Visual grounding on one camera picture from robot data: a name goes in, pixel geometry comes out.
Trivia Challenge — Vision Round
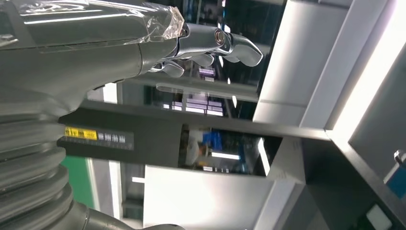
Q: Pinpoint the machine label sticker yellow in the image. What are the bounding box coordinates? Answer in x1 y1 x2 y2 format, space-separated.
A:
63 126 135 151

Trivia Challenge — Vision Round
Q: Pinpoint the black scanning machine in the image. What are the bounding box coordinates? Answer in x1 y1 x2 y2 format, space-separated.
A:
57 100 330 178

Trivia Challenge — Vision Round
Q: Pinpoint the green conveyor belt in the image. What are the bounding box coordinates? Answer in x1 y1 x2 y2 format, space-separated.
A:
60 155 96 208

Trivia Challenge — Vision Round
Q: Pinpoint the aluminium conveyor frame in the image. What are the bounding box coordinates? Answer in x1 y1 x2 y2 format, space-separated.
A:
85 158 124 220

